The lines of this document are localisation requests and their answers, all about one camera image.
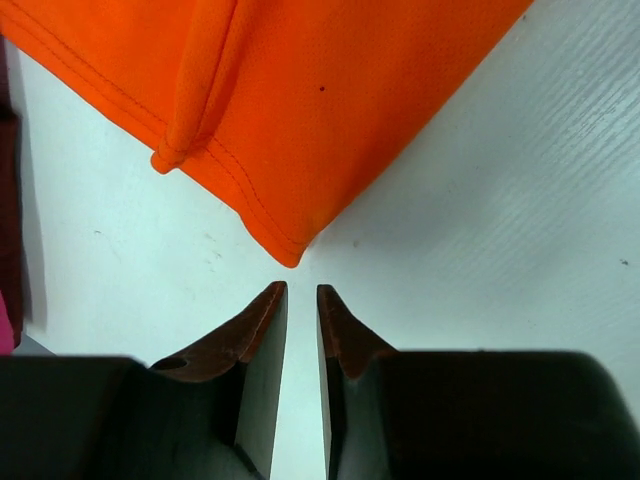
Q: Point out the folded magenta t-shirt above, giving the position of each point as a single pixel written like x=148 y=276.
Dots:
x=7 y=343

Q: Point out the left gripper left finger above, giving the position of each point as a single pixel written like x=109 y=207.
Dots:
x=207 y=411

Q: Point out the orange t-shirt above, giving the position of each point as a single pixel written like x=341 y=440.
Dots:
x=284 y=110

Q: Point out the dark red folded t-shirt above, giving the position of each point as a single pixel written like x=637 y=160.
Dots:
x=11 y=229

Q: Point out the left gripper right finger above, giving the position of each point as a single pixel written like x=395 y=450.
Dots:
x=392 y=414

